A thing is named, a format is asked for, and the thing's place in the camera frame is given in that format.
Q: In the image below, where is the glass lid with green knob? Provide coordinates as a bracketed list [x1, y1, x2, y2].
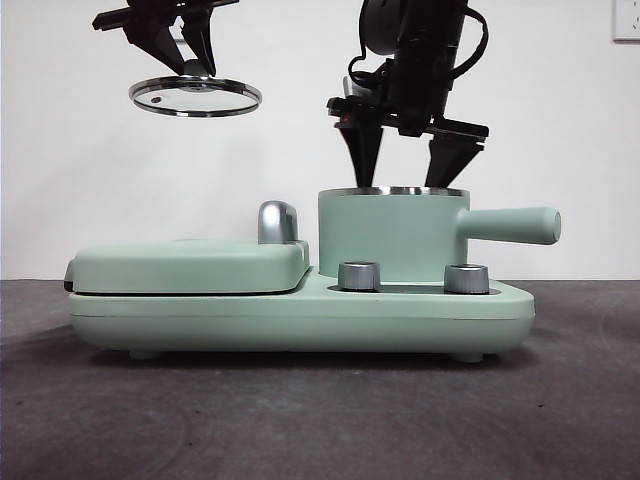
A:
[128, 59, 263, 119]

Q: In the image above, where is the pale green griddle lid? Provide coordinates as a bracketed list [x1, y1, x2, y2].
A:
[63, 238, 312, 297]

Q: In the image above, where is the silver control knob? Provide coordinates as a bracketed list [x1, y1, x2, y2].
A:
[337, 261, 382, 292]
[443, 263, 490, 295]

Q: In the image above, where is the pale green breakfast machine base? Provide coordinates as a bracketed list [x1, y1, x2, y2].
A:
[67, 266, 535, 364]

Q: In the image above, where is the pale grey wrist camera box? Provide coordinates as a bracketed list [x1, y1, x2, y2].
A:
[342, 75, 374, 107]

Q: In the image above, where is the pale green pot with handle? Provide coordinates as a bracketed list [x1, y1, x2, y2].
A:
[317, 185, 562, 281]

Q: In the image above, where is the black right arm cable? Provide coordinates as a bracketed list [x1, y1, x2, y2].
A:
[348, 7, 489, 84]

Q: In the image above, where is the chrome griddle lid handle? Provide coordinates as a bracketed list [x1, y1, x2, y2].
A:
[256, 200, 301, 246]

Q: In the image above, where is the white wall socket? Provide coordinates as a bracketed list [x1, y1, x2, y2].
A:
[613, 0, 640, 42]

